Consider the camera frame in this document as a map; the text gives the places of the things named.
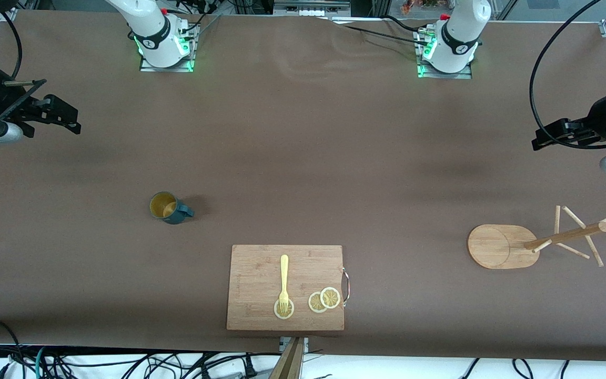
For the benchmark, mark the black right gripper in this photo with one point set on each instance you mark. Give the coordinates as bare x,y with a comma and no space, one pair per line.
2,102

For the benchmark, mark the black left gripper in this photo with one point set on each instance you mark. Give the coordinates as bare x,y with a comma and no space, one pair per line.
599,117

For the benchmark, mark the dark teal ribbed cup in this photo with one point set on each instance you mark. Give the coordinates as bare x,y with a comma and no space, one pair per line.
174,213

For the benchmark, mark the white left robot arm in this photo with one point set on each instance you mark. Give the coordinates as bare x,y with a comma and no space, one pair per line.
458,31

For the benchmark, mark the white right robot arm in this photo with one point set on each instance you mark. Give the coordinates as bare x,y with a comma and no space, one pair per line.
150,31

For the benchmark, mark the wooden mug rack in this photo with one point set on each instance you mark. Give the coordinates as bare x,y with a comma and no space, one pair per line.
492,247

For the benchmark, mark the brown table cover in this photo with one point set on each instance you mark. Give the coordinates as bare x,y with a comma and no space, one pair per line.
124,263

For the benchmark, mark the colourful snack packets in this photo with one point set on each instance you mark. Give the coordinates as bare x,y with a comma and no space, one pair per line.
424,5

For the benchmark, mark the wooden cutting board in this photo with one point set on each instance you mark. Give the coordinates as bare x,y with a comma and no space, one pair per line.
255,273

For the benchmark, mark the white power strip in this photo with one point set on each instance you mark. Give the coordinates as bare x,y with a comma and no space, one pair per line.
308,9

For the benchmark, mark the yellow plastic fork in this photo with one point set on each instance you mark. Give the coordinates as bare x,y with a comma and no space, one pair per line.
284,273

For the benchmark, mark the lemon slice under fork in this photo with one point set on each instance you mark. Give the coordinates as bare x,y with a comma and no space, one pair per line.
284,316

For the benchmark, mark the black power plug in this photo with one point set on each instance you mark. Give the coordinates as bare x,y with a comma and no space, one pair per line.
250,368

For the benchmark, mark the wooden beam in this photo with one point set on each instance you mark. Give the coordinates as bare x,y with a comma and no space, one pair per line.
290,363

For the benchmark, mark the metal corner bracket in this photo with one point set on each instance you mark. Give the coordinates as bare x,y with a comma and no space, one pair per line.
8,15

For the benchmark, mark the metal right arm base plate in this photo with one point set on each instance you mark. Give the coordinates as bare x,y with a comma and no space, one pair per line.
166,69

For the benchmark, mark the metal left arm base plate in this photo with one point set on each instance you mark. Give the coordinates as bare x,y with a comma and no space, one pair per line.
447,76

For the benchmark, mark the small metal bracket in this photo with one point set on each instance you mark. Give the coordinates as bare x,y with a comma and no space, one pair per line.
283,343

